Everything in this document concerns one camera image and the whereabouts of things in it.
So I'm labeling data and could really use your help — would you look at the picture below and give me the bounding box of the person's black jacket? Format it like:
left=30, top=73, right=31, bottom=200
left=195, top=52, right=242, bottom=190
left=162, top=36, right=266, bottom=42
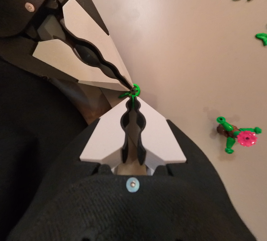
left=0, top=57, right=88, bottom=241

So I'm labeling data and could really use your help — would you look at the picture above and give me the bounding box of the small brick flower plant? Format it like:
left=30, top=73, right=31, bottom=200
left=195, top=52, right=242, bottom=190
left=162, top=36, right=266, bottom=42
left=216, top=116, right=262, bottom=154

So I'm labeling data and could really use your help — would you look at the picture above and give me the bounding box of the green wheel stem piece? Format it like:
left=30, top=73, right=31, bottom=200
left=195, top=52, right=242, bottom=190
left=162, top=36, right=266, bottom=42
left=118, top=84, right=141, bottom=110

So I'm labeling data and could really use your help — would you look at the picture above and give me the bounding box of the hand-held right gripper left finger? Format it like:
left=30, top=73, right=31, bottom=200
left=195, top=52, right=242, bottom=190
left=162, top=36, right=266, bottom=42
left=79, top=97, right=133, bottom=172

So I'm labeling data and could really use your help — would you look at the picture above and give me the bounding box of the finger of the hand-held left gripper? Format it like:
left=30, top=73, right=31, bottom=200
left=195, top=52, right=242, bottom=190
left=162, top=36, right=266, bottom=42
left=60, top=0, right=134, bottom=89
left=32, top=38, right=131, bottom=92

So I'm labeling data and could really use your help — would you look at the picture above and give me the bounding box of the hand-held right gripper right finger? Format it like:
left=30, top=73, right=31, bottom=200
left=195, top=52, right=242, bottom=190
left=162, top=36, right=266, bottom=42
left=134, top=97, right=187, bottom=175

